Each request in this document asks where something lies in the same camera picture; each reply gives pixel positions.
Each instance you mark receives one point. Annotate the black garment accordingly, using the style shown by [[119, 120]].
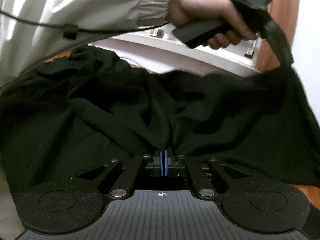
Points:
[[73, 114]]

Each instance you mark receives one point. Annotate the person's left hand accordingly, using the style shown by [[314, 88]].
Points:
[[180, 12]]

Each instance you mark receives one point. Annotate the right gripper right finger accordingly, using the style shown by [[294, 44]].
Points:
[[246, 198]]

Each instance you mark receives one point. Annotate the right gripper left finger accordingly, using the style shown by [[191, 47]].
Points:
[[73, 202]]

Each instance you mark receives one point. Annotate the white window sill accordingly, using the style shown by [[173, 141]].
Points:
[[165, 54]]

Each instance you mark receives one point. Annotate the left forearm in white sleeve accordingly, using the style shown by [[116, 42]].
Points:
[[27, 37]]

